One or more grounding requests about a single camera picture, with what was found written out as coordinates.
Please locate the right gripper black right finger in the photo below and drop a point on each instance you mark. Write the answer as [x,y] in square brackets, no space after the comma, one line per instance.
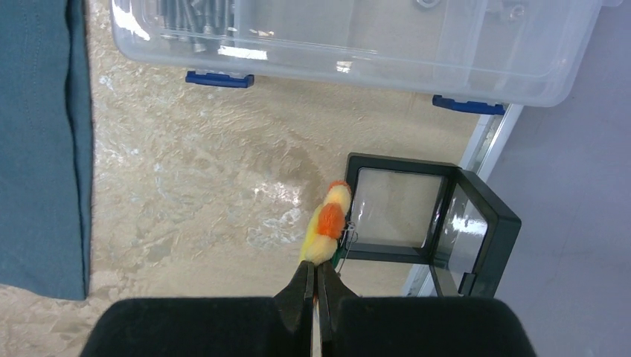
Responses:
[414,326]

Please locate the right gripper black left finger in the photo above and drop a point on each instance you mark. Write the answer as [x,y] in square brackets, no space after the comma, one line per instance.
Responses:
[210,326]

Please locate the orange yellow flower brooch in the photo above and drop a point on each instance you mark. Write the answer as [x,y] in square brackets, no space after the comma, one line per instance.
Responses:
[326,225]

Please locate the blue grey t-shirt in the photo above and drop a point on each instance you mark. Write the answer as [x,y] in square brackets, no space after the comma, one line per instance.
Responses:
[47,148]

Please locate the small black display case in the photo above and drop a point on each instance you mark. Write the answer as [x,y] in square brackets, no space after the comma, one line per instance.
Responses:
[432,214]

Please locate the clear plastic screw box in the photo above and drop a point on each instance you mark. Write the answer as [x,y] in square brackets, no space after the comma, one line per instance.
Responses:
[472,56]

